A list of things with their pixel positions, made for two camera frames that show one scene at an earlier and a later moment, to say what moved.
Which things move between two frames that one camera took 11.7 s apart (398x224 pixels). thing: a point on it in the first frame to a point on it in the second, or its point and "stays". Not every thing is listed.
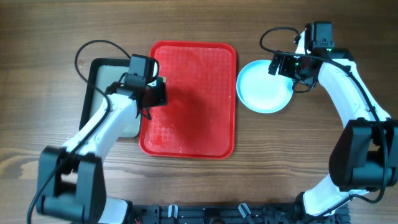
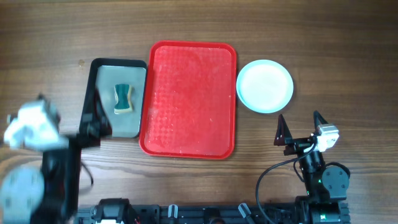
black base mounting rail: [280, 214] stays
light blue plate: [262, 92] stays
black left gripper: [161, 99] to [92, 133]
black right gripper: [284, 70] to [283, 137]
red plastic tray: [199, 119] stays
